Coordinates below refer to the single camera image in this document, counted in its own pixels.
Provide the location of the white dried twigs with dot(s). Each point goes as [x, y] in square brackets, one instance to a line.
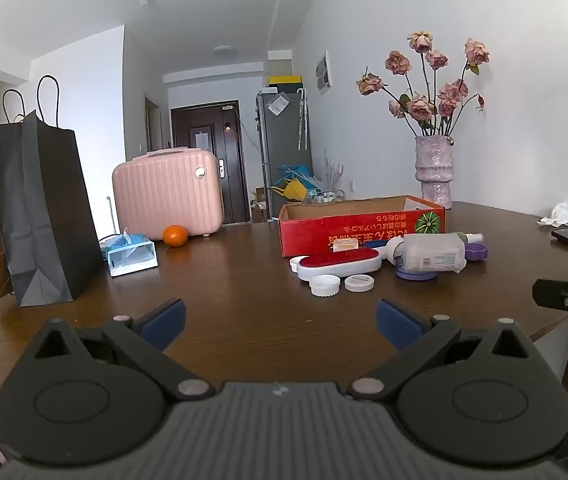
[333, 175]

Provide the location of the side doorway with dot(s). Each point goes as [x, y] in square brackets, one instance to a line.
[153, 125]

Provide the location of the beige translucent block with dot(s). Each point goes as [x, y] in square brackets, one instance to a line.
[345, 245]

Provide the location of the ribbed white jar lid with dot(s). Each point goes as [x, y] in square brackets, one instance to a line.
[325, 286]

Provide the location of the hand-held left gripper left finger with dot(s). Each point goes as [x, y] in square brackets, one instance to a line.
[163, 322]

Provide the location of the yellow bag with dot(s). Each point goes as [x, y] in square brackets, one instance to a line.
[291, 191]

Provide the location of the white lint brush red pad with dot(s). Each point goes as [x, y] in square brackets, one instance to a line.
[336, 262]

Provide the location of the white plastic bottle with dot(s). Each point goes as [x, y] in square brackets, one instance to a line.
[395, 250]

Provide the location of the crumpled white tissue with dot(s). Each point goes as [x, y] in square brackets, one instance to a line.
[559, 215]

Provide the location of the round ceiling lamp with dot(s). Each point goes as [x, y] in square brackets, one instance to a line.
[224, 50]

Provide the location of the clear labelled plastic bottle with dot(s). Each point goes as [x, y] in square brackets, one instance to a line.
[429, 252]

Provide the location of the pink textured vase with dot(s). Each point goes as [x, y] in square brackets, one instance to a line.
[434, 175]

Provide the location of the dark brown entrance door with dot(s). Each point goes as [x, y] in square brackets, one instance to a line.
[183, 130]

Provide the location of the paper note on door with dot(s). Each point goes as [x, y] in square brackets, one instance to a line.
[198, 138]

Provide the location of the black paper bag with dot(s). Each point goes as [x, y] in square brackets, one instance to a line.
[38, 210]

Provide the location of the white folded umbrella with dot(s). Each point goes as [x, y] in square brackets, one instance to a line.
[303, 120]

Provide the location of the bunch of dried roses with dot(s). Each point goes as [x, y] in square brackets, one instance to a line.
[419, 107]

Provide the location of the paper sheet on refrigerator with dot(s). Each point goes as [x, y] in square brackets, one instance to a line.
[278, 105]

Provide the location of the pink hard-shell suitcase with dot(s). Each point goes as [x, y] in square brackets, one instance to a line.
[168, 195]

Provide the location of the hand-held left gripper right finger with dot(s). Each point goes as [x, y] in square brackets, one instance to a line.
[399, 322]

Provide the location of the blue bag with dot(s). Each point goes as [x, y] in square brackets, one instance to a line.
[296, 172]

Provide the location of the lavender round lid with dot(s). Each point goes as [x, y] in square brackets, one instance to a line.
[416, 275]

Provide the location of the blue tissue pack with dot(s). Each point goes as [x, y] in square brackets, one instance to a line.
[131, 255]

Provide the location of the yellow box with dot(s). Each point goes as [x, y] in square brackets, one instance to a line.
[286, 80]

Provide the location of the group of small containers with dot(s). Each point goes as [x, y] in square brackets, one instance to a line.
[326, 197]

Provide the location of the grey refrigerator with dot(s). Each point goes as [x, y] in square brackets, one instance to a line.
[281, 150]

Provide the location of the green spray bottle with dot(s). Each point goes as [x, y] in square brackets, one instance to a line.
[469, 236]

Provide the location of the white wall panel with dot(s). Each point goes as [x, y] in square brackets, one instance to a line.
[323, 72]

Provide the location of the red cardboard box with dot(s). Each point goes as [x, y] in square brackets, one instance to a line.
[324, 227]

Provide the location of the orange fruit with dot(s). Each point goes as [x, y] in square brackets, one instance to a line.
[175, 236]

